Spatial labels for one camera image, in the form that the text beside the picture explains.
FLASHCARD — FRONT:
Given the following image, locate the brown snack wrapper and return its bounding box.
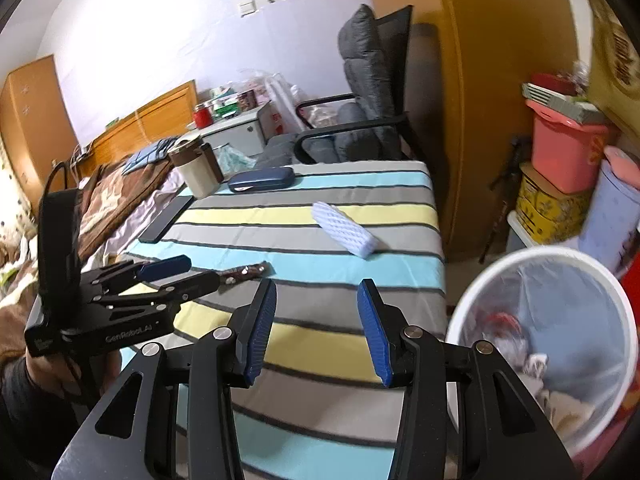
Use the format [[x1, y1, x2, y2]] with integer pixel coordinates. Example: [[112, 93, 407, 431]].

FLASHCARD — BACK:
[[217, 261, 272, 286]]

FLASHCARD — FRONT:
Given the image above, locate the white round trash bin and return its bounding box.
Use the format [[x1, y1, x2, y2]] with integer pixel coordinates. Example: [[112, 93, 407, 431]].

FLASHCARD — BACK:
[[446, 246, 638, 456]]

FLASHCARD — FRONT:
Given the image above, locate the person left hand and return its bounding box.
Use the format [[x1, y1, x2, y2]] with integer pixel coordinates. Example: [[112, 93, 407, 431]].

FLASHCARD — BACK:
[[25, 351, 122, 398]]

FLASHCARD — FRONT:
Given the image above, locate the black smartphone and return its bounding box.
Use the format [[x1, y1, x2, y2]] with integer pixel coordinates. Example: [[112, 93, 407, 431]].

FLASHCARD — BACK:
[[139, 195, 195, 244]]

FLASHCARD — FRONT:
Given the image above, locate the beige brown kettle jug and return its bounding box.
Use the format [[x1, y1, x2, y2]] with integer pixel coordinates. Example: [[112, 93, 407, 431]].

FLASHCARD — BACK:
[[168, 132, 224, 200]]

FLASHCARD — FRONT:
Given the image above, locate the brown blanket on bed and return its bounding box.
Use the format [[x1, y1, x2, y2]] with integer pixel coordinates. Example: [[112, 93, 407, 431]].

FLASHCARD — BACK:
[[1, 160, 184, 364]]

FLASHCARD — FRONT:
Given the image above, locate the striped tablecloth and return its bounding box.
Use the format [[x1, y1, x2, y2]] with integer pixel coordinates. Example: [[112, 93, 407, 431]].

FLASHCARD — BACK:
[[126, 160, 447, 479]]

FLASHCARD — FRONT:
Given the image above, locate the folded blue cloth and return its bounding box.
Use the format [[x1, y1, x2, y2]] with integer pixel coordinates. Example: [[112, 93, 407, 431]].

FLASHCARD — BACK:
[[122, 136, 177, 176]]

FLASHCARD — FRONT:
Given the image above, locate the dark blue glasses case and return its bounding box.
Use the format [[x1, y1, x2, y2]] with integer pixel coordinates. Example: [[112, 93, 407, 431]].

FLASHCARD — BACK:
[[228, 167, 296, 193]]

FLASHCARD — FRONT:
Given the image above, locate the white bedside cabinet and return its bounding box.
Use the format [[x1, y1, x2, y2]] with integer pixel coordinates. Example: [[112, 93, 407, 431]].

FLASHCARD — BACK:
[[186, 102, 276, 157]]

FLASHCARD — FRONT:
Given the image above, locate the wooden bed headboard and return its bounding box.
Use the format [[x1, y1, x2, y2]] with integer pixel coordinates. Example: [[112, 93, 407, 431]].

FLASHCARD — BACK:
[[76, 80, 198, 178]]

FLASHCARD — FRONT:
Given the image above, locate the red jar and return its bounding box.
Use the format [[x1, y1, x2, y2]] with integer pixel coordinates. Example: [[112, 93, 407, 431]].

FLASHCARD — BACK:
[[193, 104, 214, 130]]

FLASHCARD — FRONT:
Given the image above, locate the wooden door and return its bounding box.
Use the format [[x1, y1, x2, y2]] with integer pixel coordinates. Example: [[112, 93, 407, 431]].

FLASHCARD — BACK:
[[1, 55, 77, 210]]

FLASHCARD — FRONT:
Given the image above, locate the yellow patterned box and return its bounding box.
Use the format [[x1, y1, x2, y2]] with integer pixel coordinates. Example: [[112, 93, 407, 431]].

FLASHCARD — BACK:
[[515, 162, 592, 245]]

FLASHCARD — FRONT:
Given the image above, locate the grey cushioned office chair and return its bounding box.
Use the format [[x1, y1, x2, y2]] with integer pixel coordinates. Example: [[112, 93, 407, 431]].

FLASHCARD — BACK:
[[256, 4, 416, 169]]

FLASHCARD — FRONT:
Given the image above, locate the pink plastic bucket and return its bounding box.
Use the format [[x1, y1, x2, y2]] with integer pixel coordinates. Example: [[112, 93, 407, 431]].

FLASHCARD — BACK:
[[525, 100, 620, 194]]

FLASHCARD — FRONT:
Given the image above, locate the lavender bin pink lid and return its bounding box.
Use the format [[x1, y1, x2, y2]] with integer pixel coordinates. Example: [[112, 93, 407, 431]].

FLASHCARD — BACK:
[[578, 145, 639, 275]]

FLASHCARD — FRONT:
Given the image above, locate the striped gift box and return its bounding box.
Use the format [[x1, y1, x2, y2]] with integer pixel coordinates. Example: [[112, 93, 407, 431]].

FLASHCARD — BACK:
[[522, 82, 608, 125]]

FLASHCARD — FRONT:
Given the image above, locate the wooden wardrobe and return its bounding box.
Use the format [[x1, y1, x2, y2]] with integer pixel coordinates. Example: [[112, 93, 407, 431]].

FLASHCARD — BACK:
[[372, 0, 578, 261]]

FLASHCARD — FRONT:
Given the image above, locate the gold paper gift bag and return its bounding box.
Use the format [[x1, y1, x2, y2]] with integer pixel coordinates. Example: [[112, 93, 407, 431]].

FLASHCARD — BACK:
[[587, 0, 640, 138]]

